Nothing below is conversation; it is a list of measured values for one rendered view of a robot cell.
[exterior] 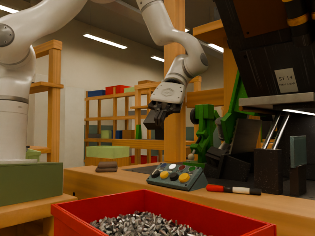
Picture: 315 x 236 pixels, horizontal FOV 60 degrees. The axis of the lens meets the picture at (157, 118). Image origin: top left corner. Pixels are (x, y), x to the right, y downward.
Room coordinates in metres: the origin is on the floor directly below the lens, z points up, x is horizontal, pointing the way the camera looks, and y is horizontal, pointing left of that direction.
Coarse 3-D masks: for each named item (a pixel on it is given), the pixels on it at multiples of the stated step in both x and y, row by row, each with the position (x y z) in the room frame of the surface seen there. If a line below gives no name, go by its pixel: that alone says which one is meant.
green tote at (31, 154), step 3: (27, 150) 1.42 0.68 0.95; (30, 150) 1.36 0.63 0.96; (33, 150) 1.31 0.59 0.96; (36, 150) 1.30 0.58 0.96; (27, 153) 1.21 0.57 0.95; (30, 153) 1.21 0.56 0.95; (33, 153) 1.22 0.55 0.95; (36, 153) 1.23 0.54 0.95; (39, 153) 1.24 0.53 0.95; (27, 156) 1.21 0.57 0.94; (30, 156) 1.22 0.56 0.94; (33, 156) 1.22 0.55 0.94; (36, 156) 1.23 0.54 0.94
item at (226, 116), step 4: (224, 116) 0.85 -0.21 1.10; (228, 116) 0.85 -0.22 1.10; (232, 116) 0.86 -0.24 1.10; (220, 120) 0.85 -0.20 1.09; (224, 120) 0.84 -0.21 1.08; (228, 120) 0.85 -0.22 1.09; (232, 120) 0.87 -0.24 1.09; (224, 124) 0.85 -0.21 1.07; (228, 124) 0.85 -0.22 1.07; (232, 124) 0.87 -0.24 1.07; (224, 128) 0.86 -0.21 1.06; (228, 128) 0.86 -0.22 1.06; (232, 128) 0.88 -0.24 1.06; (224, 132) 0.87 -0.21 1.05; (228, 132) 0.87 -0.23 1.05; (232, 132) 0.89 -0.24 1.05; (224, 136) 0.89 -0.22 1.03; (228, 136) 0.87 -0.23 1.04; (232, 136) 0.89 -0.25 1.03; (228, 140) 0.89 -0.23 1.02
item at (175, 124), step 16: (176, 0) 1.50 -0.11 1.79; (176, 16) 1.50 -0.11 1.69; (176, 48) 1.50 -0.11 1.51; (224, 48) 1.29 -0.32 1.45; (224, 64) 1.29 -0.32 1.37; (224, 80) 1.29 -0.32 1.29; (224, 96) 1.29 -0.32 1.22; (224, 112) 1.29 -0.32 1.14; (176, 128) 1.50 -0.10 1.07; (176, 144) 1.50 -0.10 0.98; (256, 144) 1.23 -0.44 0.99; (176, 160) 1.50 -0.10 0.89
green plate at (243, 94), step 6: (240, 78) 0.84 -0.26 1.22; (234, 84) 0.84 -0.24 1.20; (240, 84) 0.84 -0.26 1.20; (234, 90) 0.84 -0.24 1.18; (240, 90) 0.84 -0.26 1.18; (234, 96) 0.84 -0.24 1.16; (240, 96) 0.84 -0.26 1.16; (246, 96) 0.83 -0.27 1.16; (234, 102) 0.85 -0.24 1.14; (234, 108) 0.86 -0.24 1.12; (234, 114) 0.87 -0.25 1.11; (240, 114) 0.90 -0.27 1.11; (246, 114) 0.93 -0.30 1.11; (252, 114) 0.82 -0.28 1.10; (258, 114) 0.83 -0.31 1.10; (234, 120) 0.88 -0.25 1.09
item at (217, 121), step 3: (219, 117) 0.89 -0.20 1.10; (222, 117) 0.89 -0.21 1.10; (216, 120) 0.89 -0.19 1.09; (219, 120) 0.88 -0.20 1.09; (216, 123) 0.88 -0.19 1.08; (219, 123) 0.87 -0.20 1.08; (219, 126) 0.88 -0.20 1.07; (219, 129) 0.89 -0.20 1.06; (222, 129) 0.88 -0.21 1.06; (219, 132) 0.90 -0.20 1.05; (222, 132) 0.89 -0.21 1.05; (219, 135) 0.91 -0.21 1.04; (222, 135) 0.90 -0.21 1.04; (219, 138) 0.92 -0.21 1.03; (222, 138) 0.91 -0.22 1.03
